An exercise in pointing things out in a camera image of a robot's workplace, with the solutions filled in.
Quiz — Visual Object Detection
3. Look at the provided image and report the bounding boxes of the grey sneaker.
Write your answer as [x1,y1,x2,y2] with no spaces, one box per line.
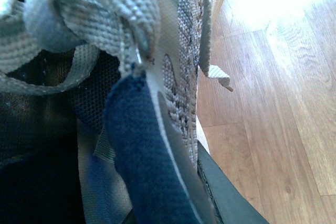
[1,0,230,223]

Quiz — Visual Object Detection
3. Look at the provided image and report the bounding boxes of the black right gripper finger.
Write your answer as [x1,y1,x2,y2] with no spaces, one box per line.
[197,142,268,224]

